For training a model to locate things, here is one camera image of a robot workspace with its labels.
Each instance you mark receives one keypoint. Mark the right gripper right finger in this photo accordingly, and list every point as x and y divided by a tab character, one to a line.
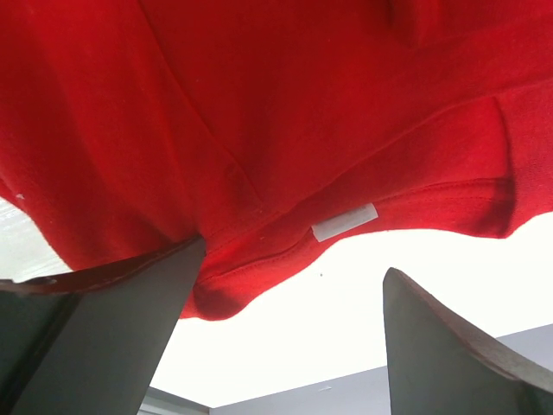
439	363

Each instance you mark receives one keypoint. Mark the red t shirt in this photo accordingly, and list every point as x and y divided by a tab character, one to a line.
270	129

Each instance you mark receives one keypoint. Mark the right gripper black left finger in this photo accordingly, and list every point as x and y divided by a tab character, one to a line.
89	341

